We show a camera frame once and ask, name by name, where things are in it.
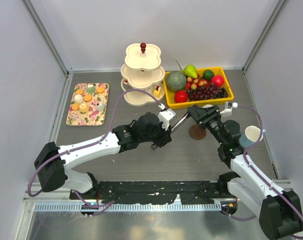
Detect white cupcake with cherry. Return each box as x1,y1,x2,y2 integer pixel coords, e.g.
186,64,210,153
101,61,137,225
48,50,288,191
95,102,106,111

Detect yellow cake slice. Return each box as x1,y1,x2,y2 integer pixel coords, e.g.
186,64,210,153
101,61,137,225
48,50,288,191
153,85,162,98

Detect floral dessert tray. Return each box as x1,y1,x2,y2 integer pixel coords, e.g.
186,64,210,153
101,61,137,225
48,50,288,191
66,83,110,126

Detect pink red apple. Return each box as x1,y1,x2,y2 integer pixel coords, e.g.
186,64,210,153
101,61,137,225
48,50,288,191
210,74,225,87

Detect green melon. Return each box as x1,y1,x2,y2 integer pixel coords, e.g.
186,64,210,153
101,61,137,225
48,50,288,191
165,71,186,92

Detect black grape bunch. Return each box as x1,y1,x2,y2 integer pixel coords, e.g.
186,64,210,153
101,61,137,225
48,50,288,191
215,87,229,99

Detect yellow round dessert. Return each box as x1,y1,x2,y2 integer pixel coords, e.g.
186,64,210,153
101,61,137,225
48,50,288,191
79,102,89,114

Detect green round dessert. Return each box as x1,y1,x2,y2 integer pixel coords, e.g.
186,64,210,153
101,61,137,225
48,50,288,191
86,84,96,94

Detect green lime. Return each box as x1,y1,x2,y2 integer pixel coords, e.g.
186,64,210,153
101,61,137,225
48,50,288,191
202,69,215,81

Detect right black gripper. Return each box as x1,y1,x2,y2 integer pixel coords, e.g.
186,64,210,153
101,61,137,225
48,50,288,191
188,104,227,146

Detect red tomato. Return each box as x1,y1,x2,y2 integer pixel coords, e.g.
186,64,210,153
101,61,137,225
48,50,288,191
174,90,188,104

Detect white round dessert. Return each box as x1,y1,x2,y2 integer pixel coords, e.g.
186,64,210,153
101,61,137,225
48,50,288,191
73,94,84,104

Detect orange macaron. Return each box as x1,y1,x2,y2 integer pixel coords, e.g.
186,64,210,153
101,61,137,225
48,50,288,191
83,94,93,102
71,103,80,111
96,86,105,94
75,89,84,95

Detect cream three-tier stand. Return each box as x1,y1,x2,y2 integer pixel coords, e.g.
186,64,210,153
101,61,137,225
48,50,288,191
120,42,165,107

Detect right wooden coaster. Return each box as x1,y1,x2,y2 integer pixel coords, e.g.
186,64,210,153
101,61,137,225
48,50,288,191
189,124,207,140

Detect black mug white inside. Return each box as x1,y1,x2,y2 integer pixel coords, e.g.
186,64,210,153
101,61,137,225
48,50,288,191
202,104,213,108

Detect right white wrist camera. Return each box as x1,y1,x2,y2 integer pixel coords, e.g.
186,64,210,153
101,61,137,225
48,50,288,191
219,101,238,117

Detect chocolate swirl roll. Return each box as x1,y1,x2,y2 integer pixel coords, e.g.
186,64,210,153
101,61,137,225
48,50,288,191
123,84,130,91

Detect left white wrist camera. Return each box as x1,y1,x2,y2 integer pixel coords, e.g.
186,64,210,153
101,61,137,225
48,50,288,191
157,108,176,131

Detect blue cup white inside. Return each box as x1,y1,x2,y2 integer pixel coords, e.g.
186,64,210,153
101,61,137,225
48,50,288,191
239,125,261,149

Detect metal tongs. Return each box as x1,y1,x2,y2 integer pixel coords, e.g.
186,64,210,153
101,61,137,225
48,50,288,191
171,110,190,134

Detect purple grape bunch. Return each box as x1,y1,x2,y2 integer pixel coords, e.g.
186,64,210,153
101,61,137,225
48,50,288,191
186,84,219,102

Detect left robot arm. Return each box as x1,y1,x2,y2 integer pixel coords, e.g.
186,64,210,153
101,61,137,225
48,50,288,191
34,110,176,199

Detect green pear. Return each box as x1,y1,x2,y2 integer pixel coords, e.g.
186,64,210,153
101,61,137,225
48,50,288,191
183,64,198,79

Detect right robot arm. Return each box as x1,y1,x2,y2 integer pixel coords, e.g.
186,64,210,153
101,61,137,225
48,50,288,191
187,105,303,240

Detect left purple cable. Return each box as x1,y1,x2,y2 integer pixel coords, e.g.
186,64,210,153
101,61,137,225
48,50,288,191
26,89,167,217

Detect yellow plastic fruit bin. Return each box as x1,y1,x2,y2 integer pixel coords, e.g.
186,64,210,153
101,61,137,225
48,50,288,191
163,66,234,109

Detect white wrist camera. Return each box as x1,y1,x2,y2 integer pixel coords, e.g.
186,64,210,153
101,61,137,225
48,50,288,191
219,101,238,117
157,108,176,131

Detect white cable duct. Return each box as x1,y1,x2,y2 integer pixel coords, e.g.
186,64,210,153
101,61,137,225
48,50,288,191
34,201,222,213

